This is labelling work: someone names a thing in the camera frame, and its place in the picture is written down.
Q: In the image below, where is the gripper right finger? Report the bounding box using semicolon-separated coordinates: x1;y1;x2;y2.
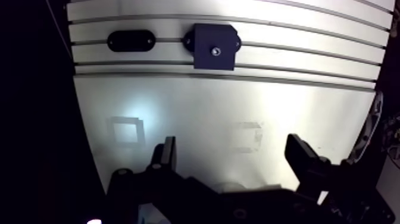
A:
285;133;395;224

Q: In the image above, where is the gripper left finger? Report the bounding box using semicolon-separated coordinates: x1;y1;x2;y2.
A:
105;136;226;224

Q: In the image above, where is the black oval holder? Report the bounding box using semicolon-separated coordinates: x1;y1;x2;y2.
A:
107;29;157;53

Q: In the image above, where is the dark blue-grey block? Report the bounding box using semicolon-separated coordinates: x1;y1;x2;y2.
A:
182;23;242;71

